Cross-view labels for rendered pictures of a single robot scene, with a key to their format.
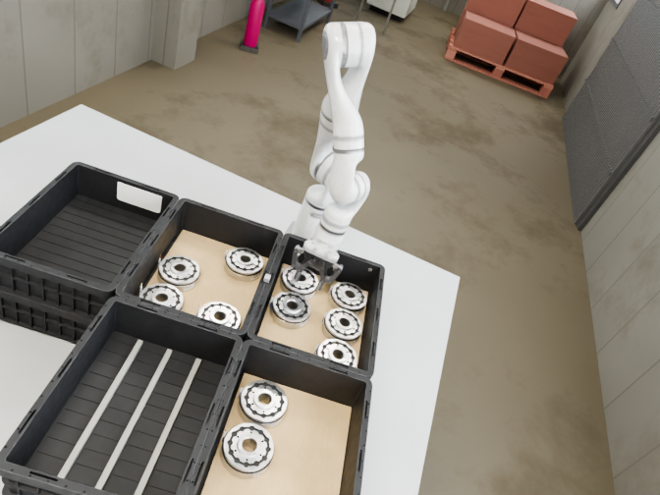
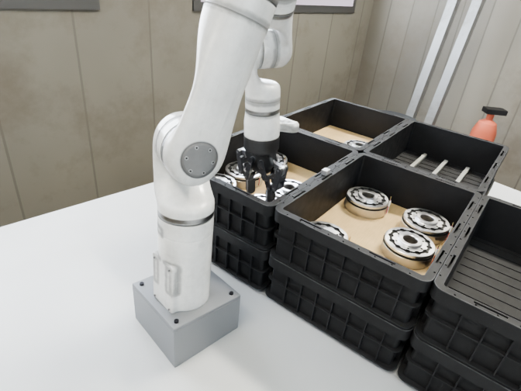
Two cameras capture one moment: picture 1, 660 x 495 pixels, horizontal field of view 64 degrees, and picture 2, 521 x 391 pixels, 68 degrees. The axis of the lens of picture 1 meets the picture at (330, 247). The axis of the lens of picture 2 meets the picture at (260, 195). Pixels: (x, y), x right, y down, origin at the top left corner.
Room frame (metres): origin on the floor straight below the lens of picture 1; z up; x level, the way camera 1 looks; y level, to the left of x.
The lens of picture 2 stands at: (1.64, 0.51, 1.32)
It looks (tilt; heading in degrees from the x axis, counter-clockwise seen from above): 30 degrees down; 219
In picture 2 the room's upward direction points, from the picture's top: 6 degrees clockwise
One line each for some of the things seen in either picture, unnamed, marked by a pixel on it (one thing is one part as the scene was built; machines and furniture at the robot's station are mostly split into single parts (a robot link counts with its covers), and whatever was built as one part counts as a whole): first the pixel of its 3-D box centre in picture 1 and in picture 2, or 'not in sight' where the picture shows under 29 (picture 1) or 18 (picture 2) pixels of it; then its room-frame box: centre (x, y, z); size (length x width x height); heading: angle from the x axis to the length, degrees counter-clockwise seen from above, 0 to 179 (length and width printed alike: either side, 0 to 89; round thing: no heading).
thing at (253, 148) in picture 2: (320, 253); (260, 151); (1.05, 0.02, 0.98); 0.08 x 0.08 x 0.09
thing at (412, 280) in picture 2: (208, 261); (384, 205); (0.93, 0.27, 0.92); 0.40 x 0.30 x 0.02; 5
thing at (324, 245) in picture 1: (328, 236); (268, 118); (1.04, 0.01, 1.05); 0.11 x 0.09 x 0.06; 178
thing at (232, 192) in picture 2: (322, 300); (269, 158); (0.96, -0.03, 0.92); 0.40 x 0.30 x 0.02; 5
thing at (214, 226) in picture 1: (205, 276); (379, 225); (0.93, 0.27, 0.87); 0.40 x 0.30 x 0.11; 5
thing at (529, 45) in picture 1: (511, 34); not in sight; (7.03, -1.10, 0.42); 1.41 x 1.00 x 0.84; 85
